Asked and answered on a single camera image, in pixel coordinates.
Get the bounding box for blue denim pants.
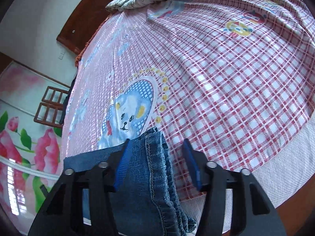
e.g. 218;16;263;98
63;127;197;236

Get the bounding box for pink plaid printed bedsheet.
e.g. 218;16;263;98
60;0;315;202

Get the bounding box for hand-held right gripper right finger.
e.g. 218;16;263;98
182;138;287;236

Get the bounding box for brown wooden chair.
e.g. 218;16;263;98
34;102;66;128
41;86;70;104

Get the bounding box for flower printed wardrobe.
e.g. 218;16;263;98
0;61;72;234

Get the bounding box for dark seat cushion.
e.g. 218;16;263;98
60;77;75;126

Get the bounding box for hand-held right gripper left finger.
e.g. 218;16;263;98
28;140;133;236

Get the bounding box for dark wooden headboard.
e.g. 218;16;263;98
56;0;148;56

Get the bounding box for orange fringed cloth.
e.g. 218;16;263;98
74;15;112;67

